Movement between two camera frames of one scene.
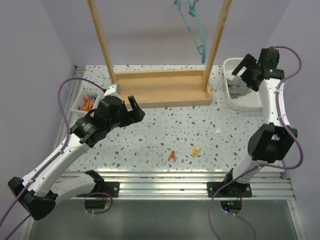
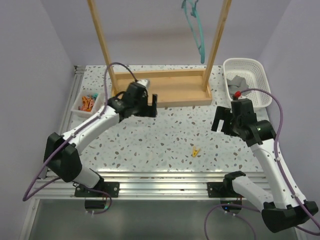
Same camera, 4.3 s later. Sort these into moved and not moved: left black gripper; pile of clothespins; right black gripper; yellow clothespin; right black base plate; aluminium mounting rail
Moved: left black gripper; right black gripper
Not moved: yellow clothespin; aluminium mounting rail; right black base plate; pile of clothespins
